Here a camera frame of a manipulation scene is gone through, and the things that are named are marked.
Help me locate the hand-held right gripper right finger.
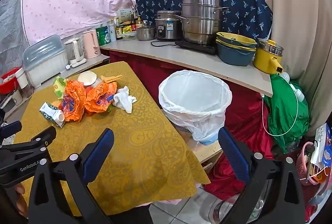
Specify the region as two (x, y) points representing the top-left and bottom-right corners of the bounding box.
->
(218, 127), (306, 224)

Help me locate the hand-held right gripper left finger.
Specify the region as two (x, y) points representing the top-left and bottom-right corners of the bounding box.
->
(28, 128), (115, 224)

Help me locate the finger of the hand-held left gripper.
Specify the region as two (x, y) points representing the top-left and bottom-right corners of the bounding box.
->
(0, 126), (57, 159)
(0, 121), (22, 140)

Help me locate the orange plastic bag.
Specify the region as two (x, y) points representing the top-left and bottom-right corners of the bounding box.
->
(85, 82), (118, 113)
(59, 80), (87, 123)

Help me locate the yellow green printed wrapper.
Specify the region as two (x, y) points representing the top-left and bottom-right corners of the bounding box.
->
(52, 76), (68, 100)

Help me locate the trash bin with white bag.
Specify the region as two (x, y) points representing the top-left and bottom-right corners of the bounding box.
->
(158, 70), (232, 146)

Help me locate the person's left hand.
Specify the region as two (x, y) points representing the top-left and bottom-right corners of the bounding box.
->
(14, 184), (28, 217)

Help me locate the wooden stool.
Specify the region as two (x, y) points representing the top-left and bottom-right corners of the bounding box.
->
(162, 110), (223, 167)

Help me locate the green white drink carton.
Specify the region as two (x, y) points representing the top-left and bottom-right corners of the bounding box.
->
(39, 102), (65, 128)

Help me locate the red cloth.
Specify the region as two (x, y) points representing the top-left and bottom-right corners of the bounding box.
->
(100, 49), (275, 200)

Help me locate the red plastic container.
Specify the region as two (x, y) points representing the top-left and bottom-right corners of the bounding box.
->
(0, 67), (23, 95)

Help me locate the yellow patterned tablecloth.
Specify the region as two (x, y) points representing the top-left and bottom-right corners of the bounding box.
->
(13, 61), (211, 217)

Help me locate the white plastic cup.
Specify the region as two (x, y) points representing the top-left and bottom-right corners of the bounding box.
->
(16, 68), (28, 89)

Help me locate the clear plastic bottle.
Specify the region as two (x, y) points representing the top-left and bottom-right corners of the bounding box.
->
(207, 194), (262, 224)

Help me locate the white crumpled tissue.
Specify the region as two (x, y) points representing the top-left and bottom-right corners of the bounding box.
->
(112, 85), (137, 113)

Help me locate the green plastic bag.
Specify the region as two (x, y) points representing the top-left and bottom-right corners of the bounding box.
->
(263, 74), (310, 154)

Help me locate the pink plastic basket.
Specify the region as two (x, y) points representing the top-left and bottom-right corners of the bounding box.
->
(296, 141), (321, 185)

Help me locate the white storage box grey lid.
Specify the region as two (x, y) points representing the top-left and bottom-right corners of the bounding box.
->
(23, 35), (68, 89)

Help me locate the yellow foam fruit net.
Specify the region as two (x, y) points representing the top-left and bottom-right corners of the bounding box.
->
(100, 74), (122, 83)

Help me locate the white plastic bottle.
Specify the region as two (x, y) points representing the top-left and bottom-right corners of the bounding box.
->
(289, 82), (305, 102)

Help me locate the white printed box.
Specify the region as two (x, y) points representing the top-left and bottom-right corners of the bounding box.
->
(310, 124), (332, 170)

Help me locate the white electric kettle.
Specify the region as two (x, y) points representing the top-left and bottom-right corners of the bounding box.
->
(63, 37), (87, 69)

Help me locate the grey plastic sheet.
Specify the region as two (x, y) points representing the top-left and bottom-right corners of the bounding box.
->
(0, 0), (34, 76)

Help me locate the blue plastic basin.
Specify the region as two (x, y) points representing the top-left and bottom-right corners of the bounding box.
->
(216, 43), (257, 67)

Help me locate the yellow electric pot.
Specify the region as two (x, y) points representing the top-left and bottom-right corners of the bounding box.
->
(253, 38), (284, 74)

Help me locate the pink electric kettle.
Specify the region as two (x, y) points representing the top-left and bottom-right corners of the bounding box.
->
(82, 30), (101, 59)

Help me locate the yellow plastic basin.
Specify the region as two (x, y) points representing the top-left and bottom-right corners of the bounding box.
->
(216, 38), (257, 52)
(216, 32), (257, 49)

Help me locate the black induction cooker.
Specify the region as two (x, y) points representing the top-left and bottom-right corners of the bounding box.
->
(175, 39), (218, 55)

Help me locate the green tin can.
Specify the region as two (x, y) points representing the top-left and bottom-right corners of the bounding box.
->
(95, 26), (111, 46)

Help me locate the white seasoning bottle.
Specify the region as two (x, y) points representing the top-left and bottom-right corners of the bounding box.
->
(108, 20), (117, 43)

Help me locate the dark sauce bottle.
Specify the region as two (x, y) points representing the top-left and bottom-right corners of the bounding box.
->
(115, 17), (123, 41)

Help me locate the small steel pot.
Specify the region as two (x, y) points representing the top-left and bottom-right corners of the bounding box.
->
(136, 26), (156, 41)

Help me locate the large steel steamer pot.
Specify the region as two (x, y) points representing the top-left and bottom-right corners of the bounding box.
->
(174, 0), (230, 46)

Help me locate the white carton box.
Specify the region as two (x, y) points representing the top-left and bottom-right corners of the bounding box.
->
(115, 8), (133, 24)

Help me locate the steel rice cooker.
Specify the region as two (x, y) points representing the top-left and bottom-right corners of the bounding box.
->
(155, 10), (182, 41)

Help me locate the navy leaf print cloth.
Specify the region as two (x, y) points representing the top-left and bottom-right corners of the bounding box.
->
(135, 0), (273, 41)

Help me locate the beige curtain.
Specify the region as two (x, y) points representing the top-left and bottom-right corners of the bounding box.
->
(250, 0), (332, 133)

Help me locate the white cable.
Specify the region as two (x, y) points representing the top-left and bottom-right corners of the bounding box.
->
(261, 76), (299, 136)

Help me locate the black power cable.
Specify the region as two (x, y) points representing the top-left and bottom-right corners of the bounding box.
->
(150, 40), (177, 47)

